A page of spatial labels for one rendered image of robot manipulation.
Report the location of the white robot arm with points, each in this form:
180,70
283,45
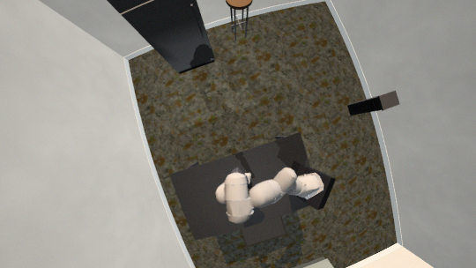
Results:
239,201

